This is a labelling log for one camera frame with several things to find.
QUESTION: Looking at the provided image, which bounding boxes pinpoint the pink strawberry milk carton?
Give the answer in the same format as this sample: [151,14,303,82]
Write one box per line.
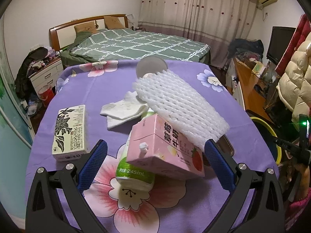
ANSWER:
[127,114,205,180]

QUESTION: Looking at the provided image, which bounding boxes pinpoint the white foam fruit net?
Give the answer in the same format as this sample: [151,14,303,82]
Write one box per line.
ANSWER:
[132,70,230,150]

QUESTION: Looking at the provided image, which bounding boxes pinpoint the brown plastic food tray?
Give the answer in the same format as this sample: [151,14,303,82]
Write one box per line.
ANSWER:
[202,135,235,166]

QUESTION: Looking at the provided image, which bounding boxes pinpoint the yellow rimmed trash bin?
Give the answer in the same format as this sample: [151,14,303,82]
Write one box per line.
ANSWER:
[250,116,282,165]

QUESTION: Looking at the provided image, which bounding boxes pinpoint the white floral tea box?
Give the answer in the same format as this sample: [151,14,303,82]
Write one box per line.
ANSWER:
[52,105,90,162]

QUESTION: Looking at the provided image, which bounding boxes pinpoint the green label plastic cup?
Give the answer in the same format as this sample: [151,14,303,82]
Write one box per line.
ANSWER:
[116,134,155,192]

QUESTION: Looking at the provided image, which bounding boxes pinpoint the cream puffer jacket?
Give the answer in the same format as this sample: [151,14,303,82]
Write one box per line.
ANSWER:
[276,35,311,125]

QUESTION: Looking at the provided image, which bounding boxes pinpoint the wooden desk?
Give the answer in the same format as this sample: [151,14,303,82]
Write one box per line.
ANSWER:
[232,58,273,123]

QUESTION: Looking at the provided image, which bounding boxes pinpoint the crumpled white tissue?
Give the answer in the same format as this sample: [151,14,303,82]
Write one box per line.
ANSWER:
[100,91,149,130]

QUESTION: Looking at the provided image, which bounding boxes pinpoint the purple floral tablecloth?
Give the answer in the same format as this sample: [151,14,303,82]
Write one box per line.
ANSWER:
[25,59,280,233]

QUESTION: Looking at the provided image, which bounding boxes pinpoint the red bucket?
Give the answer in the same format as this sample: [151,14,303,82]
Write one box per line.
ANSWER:
[38,85,54,107]

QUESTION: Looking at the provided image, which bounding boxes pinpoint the white nightstand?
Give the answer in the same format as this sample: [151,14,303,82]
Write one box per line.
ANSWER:
[29,58,63,94]

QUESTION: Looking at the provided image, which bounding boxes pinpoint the black television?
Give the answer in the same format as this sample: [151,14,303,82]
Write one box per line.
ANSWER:
[266,26,296,65]

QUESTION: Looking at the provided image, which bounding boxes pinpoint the dark clothes pile on desk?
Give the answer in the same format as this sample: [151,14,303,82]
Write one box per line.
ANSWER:
[227,38,264,59]

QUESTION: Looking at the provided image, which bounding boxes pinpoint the red quilted garment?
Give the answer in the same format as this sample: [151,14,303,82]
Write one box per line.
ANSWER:
[275,14,310,76]

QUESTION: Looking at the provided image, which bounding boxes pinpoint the black clothes on nightstand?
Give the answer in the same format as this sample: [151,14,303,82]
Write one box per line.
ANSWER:
[14,46,49,101]

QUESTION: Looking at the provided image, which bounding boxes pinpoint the white bottle with round base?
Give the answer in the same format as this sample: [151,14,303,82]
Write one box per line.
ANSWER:
[136,56,168,78]

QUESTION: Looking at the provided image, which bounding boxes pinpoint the bed with green plaid quilt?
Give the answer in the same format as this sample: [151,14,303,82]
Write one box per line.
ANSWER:
[60,28,211,67]

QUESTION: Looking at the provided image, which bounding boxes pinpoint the wooden headboard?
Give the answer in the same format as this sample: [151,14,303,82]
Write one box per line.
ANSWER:
[49,14,129,51]

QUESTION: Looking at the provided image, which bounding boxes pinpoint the brown pillow left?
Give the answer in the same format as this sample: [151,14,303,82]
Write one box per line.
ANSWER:
[74,21,98,34]

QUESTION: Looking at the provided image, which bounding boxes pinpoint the brown pillow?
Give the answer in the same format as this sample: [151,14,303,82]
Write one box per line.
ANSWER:
[104,16,125,30]
[74,21,98,34]

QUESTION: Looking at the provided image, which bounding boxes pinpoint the brown pillow right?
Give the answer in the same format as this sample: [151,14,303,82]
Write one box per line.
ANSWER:
[104,16,125,30]

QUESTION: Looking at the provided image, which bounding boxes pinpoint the pink striped curtain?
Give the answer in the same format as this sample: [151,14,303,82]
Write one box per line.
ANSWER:
[138,0,258,68]

